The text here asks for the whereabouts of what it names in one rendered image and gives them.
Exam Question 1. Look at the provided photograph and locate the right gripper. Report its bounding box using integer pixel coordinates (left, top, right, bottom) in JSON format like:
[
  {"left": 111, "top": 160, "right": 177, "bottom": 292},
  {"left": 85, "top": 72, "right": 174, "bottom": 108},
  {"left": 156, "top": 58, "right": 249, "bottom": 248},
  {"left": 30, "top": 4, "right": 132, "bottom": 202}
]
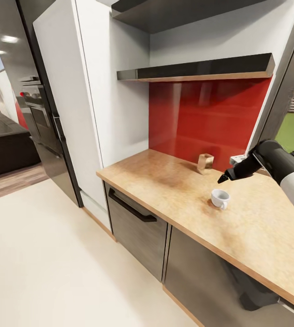
[{"left": 218, "top": 160, "right": 255, "bottom": 184}]

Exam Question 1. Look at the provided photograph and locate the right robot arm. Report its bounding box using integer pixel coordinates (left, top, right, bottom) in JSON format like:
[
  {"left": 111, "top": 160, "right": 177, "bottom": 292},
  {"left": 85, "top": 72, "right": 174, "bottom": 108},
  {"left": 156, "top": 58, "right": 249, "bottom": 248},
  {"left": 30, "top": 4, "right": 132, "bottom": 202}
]
[{"left": 218, "top": 139, "right": 294, "bottom": 205}]

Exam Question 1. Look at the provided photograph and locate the coffee cup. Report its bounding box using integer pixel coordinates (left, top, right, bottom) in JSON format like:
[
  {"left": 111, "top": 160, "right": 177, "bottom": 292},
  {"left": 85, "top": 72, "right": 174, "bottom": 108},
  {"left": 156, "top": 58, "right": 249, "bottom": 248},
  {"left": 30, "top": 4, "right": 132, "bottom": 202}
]
[{"left": 211, "top": 189, "right": 230, "bottom": 210}]

